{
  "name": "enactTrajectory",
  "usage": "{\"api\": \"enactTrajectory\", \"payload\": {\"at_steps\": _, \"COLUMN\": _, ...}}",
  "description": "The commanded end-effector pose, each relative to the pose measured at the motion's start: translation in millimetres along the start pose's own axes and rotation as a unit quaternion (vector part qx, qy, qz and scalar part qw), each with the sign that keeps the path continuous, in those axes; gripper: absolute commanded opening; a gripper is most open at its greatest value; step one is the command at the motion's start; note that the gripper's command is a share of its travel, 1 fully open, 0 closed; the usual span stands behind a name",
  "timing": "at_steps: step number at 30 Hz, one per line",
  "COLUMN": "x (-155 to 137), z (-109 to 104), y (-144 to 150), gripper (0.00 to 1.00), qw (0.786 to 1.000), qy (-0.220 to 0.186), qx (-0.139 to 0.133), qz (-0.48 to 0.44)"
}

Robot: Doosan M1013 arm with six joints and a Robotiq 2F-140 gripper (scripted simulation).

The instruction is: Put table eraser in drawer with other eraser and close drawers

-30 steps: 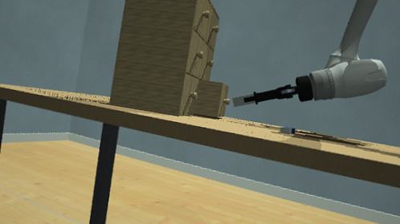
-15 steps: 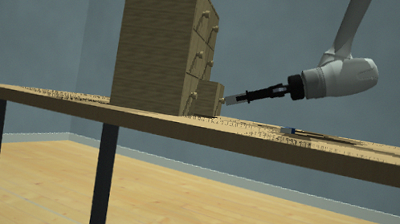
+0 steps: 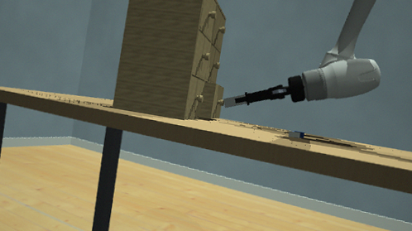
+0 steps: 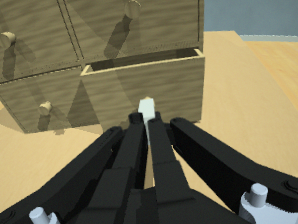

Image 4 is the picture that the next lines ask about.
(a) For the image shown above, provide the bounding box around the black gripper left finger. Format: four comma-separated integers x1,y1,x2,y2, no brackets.
0,99,150,224

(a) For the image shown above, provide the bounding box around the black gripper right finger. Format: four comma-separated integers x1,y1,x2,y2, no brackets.
146,98,298,224

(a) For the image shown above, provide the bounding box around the dark brown wooden chest of drawers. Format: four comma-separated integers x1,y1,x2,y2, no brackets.
0,0,204,134

